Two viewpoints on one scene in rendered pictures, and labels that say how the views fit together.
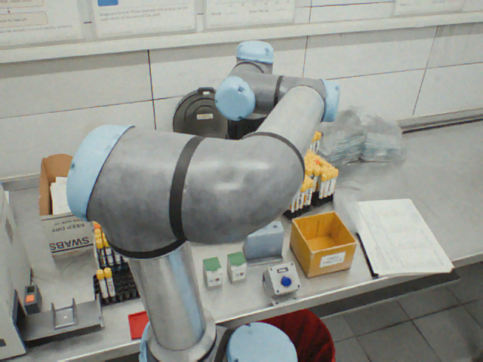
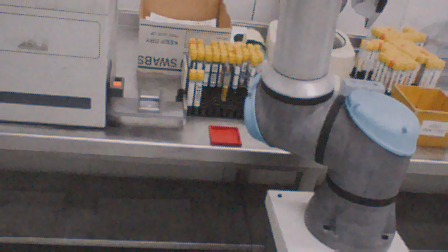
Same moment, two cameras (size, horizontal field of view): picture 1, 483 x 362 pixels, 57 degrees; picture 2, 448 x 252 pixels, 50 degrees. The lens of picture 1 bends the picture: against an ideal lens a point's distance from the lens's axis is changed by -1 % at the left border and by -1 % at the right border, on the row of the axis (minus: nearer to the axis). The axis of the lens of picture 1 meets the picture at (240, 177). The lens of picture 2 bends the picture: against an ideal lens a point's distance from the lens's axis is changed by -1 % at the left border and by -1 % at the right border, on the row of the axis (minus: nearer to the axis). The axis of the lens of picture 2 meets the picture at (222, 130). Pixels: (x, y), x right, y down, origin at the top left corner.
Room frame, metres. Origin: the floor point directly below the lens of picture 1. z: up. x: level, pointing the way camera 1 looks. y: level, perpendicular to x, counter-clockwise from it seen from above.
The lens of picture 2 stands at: (-0.26, 0.09, 1.45)
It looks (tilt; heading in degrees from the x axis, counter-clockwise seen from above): 31 degrees down; 9
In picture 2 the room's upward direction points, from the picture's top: 10 degrees clockwise
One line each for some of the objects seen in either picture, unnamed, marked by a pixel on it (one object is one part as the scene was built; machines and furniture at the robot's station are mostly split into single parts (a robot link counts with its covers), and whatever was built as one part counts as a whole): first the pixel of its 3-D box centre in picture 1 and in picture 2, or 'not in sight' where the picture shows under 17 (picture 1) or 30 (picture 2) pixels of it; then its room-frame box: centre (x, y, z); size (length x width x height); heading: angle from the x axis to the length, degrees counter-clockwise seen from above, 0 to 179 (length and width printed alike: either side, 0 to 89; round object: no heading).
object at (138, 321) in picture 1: (143, 323); (224, 135); (0.65, 0.22, 0.88); 0.07 x 0.07 x 0.01; 19
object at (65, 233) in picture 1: (88, 197); (182, 30); (1.02, 0.44, 0.95); 0.29 x 0.25 x 0.15; 19
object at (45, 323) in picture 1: (54, 318); (139, 103); (0.62, 0.41, 0.92); 0.21 x 0.07 x 0.05; 109
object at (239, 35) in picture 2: not in sight; (245, 48); (1.07, 0.26, 0.92); 0.24 x 0.12 x 0.10; 19
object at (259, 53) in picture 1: (253, 71); not in sight; (0.88, -0.02, 1.43); 0.09 x 0.08 x 0.11; 165
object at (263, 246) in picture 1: (263, 241); (358, 100); (0.89, -0.07, 0.92); 0.10 x 0.07 x 0.10; 104
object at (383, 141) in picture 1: (383, 135); not in sight; (1.45, -0.52, 0.94); 0.20 x 0.17 x 0.14; 84
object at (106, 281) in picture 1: (126, 271); (214, 87); (0.76, 0.28, 0.93); 0.17 x 0.09 x 0.11; 110
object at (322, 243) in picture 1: (321, 243); (421, 116); (0.89, -0.23, 0.93); 0.13 x 0.13 x 0.10; 19
